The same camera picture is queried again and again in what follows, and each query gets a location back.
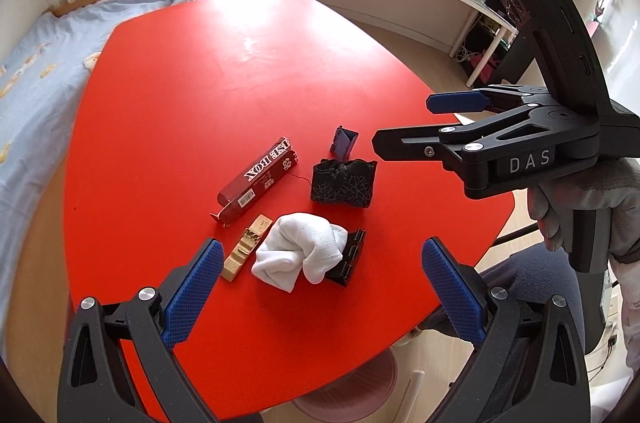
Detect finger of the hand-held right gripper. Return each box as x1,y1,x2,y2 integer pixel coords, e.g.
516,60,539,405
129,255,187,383
372,103,599,162
426,86,551,115

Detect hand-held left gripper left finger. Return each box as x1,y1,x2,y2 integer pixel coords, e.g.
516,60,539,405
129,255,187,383
56,238,263,423

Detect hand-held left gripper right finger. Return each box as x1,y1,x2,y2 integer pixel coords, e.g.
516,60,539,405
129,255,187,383
421,237,591,423

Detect small dark blue box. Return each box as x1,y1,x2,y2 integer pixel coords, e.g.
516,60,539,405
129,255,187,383
332,127,359,161

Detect person's right forearm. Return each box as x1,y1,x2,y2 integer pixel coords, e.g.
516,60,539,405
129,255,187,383
612,260,640,359

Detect person's right hand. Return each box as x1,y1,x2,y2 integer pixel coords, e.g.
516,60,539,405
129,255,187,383
527,157,640,264

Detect black patterned sock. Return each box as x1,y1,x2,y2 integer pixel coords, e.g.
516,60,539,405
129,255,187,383
310,158,377,209

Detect black plastic clip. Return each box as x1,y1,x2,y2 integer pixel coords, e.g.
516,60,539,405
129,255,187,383
327,228,367,289

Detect white rolled sock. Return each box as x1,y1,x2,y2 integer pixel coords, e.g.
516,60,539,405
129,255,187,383
251,213,348,294

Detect dark red carton box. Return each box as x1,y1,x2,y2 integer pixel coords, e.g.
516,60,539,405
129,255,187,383
210,136,300,228

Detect pink round stool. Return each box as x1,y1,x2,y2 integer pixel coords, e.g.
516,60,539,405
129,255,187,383
295,353,426,423

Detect light blue printed blanket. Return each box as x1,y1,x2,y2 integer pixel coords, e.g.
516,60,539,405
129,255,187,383
0,0,196,319

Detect white cables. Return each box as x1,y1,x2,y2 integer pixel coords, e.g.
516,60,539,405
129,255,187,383
452,44,482,65

